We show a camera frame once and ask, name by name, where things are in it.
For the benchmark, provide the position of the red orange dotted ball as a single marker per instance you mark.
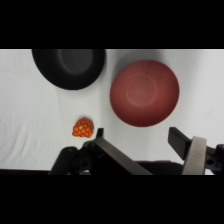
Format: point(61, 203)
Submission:
point(82, 128)

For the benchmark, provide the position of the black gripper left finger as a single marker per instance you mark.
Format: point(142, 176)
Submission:
point(120, 156)

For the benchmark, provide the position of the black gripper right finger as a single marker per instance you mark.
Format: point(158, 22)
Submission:
point(194, 156)

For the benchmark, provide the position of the black bowl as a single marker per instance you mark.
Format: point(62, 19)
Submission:
point(71, 68)

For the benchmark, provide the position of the red bowl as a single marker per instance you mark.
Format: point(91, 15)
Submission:
point(144, 93)

